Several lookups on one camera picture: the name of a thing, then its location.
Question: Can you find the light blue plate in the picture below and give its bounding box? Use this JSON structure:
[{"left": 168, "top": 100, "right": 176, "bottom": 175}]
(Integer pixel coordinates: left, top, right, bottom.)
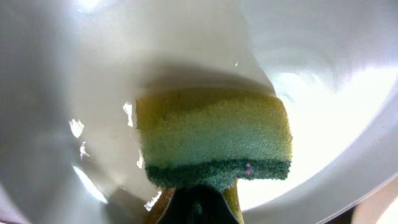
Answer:
[{"left": 1, "top": 1, "right": 397, "bottom": 223}]

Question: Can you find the green yellow sponge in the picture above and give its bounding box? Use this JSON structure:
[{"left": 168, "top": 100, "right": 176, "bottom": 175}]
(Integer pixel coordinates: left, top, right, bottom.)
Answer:
[{"left": 136, "top": 88, "right": 294, "bottom": 224}]

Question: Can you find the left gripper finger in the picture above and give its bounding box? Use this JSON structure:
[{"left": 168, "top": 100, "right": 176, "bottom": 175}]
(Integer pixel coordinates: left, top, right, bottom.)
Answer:
[{"left": 157, "top": 185, "right": 239, "bottom": 224}]

